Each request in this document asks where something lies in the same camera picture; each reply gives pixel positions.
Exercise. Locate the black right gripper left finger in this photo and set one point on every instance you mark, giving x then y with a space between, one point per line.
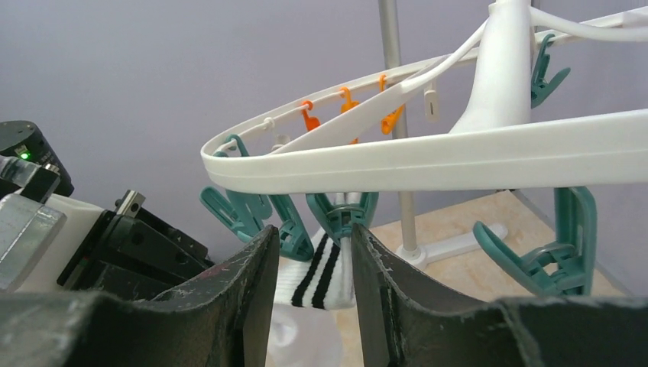
221 317

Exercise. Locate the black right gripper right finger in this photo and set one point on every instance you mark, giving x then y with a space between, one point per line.
407 318

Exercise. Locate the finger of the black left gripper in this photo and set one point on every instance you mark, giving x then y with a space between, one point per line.
133 257

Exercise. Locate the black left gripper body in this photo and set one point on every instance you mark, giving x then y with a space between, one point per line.
38 240

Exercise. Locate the white black-striped sock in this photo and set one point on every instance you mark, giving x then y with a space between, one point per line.
303 330

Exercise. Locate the white oval clip hanger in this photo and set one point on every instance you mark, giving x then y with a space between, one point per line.
493 145

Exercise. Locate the teal clothes clip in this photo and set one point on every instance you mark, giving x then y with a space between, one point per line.
295 243
564 267
242 213
337 219

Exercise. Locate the white drying rack stand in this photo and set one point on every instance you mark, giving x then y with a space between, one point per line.
417 255

